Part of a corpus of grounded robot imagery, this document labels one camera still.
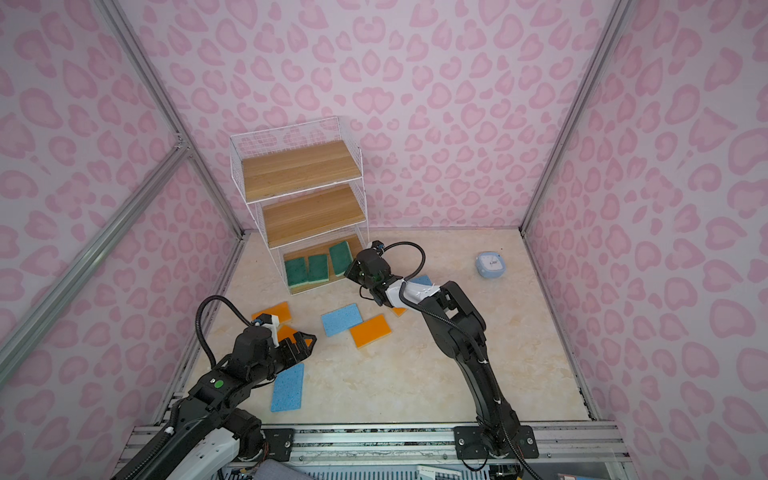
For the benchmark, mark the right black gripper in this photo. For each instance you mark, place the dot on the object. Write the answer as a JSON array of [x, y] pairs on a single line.
[[352, 270]]

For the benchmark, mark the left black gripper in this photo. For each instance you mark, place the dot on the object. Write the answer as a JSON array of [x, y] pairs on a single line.
[[304, 351]]

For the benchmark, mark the green sponge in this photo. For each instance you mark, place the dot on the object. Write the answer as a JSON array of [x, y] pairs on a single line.
[[341, 257], [318, 269], [296, 272]]

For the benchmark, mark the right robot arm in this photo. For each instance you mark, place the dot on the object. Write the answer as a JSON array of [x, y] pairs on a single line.
[[458, 330]]

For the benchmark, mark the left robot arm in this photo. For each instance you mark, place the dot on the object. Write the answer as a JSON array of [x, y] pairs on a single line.
[[204, 414]]

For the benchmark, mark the orange sponge far left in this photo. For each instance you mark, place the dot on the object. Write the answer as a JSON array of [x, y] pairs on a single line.
[[281, 311]]

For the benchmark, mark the blue sponge centre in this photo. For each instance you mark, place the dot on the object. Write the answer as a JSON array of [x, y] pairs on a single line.
[[340, 320]]

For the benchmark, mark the blue sponge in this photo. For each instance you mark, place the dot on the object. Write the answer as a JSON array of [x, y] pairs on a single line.
[[340, 320], [288, 390], [422, 280]]

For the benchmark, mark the blue sponge near front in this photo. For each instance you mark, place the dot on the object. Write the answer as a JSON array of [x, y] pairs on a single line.
[[288, 390]]

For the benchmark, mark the orange sponge centre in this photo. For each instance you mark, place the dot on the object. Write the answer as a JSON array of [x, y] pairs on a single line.
[[370, 331]]

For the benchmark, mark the blue sponge back right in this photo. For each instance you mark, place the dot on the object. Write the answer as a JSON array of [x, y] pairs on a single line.
[[422, 280]]

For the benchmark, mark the light blue round container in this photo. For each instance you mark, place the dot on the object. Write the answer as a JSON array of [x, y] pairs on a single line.
[[490, 265]]

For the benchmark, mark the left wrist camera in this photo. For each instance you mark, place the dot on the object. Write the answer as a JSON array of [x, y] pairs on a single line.
[[271, 323]]

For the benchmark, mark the white wire wooden shelf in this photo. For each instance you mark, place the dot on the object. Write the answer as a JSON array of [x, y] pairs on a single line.
[[303, 187]]

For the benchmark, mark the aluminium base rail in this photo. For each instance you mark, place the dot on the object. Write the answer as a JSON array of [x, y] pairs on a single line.
[[566, 449]]

